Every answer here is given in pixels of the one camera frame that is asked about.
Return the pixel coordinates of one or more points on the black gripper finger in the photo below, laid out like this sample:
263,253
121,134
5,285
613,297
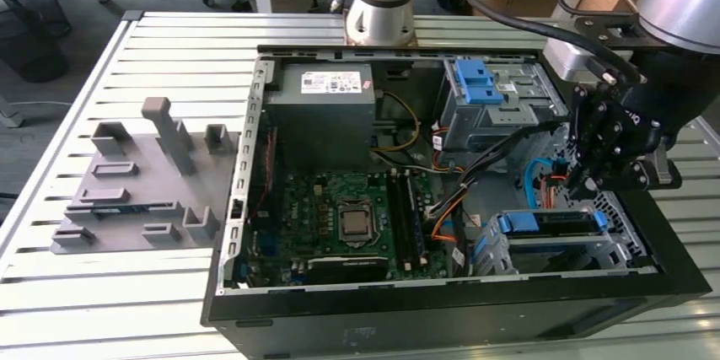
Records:
596,132
624,176

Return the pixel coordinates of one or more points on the hard disk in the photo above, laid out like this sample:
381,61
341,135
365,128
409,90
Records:
523,223

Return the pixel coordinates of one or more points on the silver disk bay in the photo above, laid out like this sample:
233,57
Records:
563,244

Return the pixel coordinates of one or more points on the silver optical drive cage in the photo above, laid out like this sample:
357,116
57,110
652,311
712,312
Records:
508,117

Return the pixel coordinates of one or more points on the blue plastic drive latch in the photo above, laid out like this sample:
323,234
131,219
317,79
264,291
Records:
475,82

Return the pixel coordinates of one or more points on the black RAM slot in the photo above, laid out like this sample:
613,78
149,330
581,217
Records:
397,216

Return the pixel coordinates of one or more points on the black CPU socket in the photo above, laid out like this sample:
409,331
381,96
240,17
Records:
357,204

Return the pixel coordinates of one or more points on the black open PC case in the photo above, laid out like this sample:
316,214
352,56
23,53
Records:
449,322

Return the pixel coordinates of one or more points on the silver CPU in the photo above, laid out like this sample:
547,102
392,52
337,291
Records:
355,223

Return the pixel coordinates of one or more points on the grey power supply unit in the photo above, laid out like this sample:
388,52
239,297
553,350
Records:
320,132

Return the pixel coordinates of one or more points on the green motherboard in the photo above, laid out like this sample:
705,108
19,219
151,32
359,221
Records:
307,191

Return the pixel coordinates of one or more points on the black graphics card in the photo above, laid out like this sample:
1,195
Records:
345,270

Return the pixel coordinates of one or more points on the black case fan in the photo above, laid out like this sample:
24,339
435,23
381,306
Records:
276,191

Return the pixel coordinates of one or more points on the grey parts rack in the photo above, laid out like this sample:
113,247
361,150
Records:
145,174

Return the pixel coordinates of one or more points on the blue RAM stick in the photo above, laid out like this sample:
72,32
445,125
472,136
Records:
120,209

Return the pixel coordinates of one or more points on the black mesh wastebasket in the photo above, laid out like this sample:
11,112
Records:
33,48

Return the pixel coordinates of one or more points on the grey metal stand foot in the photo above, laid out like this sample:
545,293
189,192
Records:
11,117

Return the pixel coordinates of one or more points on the black camera bracket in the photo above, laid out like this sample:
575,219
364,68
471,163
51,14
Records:
647,43

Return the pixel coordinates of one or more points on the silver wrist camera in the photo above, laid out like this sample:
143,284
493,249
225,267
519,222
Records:
563,62

